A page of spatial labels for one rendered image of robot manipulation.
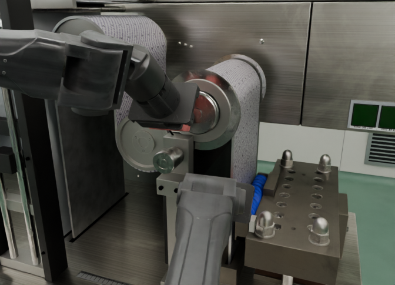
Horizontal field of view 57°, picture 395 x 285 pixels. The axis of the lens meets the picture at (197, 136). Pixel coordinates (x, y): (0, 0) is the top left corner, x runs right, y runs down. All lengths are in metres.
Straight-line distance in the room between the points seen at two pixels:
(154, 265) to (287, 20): 0.64
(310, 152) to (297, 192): 2.62
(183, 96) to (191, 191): 0.16
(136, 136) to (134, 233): 0.30
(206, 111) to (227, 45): 0.37
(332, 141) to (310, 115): 2.48
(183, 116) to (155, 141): 0.20
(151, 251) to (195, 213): 0.48
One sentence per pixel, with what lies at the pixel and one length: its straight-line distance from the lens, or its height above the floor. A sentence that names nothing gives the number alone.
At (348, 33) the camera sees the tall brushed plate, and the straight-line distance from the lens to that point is 0.92.
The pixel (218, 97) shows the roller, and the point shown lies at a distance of 0.62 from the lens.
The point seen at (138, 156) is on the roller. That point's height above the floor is 1.14.
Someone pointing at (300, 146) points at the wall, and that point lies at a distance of 3.46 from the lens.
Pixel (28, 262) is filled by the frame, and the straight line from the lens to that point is 0.87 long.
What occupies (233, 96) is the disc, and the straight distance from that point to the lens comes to 0.62.
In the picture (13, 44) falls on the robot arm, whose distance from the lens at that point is 0.39.
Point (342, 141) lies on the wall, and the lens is 3.43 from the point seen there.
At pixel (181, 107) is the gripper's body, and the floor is 1.29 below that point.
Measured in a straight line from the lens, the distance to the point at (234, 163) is 0.67.
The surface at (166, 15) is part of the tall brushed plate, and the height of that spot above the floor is 1.41.
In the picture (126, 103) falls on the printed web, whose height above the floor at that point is 1.24.
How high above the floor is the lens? 1.42
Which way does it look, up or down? 19 degrees down
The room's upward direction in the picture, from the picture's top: straight up
